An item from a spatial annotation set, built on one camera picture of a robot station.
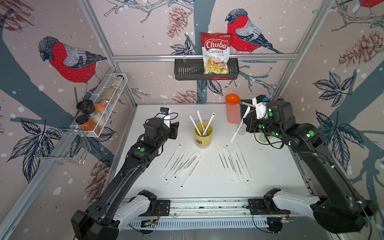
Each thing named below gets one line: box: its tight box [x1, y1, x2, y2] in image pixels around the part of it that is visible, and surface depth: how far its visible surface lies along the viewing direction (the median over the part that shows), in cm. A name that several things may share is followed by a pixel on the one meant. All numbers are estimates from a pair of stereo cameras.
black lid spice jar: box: [76, 99, 96, 115], surface depth 63 cm
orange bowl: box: [226, 93, 240, 106], surface depth 120 cm
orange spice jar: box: [75, 114, 97, 132], surface depth 62 cm
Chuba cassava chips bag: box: [200, 32, 232, 74], surface depth 85 cm
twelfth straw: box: [229, 148, 248, 188], surface depth 88 cm
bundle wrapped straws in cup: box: [189, 110, 216, 136], surface depth 91 cm
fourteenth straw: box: [180, 154, 203, 188], surface depth 87 cm
